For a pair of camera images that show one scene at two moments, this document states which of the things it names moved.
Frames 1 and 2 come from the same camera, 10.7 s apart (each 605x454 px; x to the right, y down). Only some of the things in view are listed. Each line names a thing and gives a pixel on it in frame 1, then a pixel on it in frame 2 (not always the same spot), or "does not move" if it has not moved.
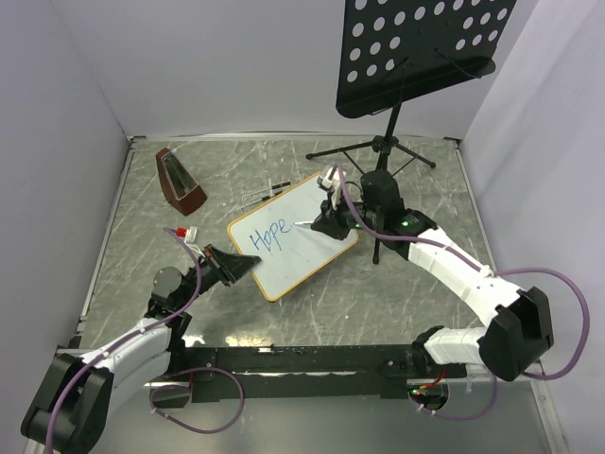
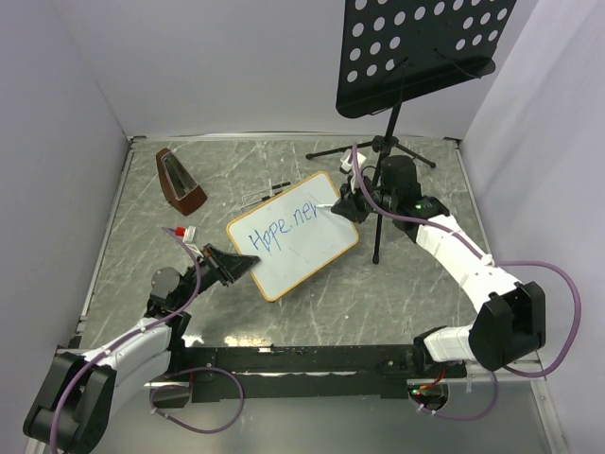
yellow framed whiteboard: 279,232 does not move
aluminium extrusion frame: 84,308 does not move
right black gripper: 330,221 to 349,203
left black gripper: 228,267 does not move
